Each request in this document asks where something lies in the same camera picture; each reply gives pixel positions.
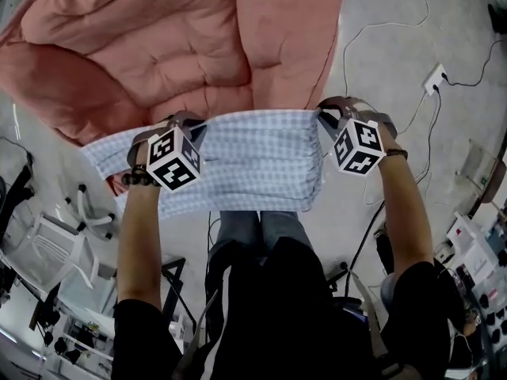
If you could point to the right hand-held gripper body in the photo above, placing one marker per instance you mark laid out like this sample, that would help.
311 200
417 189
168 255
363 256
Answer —
356 149

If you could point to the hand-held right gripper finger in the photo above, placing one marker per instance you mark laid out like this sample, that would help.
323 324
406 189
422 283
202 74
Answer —
340 102
330 123

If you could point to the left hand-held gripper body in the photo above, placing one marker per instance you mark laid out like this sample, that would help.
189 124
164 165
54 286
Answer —
174 164

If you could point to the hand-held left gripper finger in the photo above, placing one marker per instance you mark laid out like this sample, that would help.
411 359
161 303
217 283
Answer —
186 118
199 135

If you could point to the blue checkered shorts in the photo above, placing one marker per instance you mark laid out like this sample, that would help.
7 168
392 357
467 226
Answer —
257 160

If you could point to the person's right forearm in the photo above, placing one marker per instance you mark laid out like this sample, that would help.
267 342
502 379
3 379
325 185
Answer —
404 212

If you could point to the person's left forearm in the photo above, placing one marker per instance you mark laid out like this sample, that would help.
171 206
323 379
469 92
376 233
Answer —
138 244

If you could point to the person's right hand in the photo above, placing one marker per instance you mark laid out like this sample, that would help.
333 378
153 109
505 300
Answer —
376 113

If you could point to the person's left hand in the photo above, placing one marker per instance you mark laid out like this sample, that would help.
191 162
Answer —
138 149

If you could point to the dark wrist band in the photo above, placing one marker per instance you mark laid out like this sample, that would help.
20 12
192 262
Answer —
397 153

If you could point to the pink cushioned armchair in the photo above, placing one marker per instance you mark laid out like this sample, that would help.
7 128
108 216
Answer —
138 46

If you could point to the person's left leg in jeans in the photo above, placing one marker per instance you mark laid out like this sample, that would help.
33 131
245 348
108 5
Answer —
237 232

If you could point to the person's leg in jeans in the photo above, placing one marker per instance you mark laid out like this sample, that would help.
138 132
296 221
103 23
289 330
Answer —
237 232
283 228

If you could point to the white power strip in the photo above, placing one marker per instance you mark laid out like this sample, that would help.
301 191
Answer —
435 78

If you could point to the person's right leg in jeans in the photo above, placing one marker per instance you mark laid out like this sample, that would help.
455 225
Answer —
283 228

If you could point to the wooden chair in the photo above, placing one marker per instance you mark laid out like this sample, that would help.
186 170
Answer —
487 172

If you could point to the black waist device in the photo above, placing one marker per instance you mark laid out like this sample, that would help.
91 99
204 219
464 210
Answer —
354 313

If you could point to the person's torso in black shirt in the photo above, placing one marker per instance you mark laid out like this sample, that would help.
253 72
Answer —
277 323

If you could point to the group of black caps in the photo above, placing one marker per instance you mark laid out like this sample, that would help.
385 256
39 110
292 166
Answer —
495 315

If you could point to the black metal table frame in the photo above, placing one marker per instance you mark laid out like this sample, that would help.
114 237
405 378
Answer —
172 283

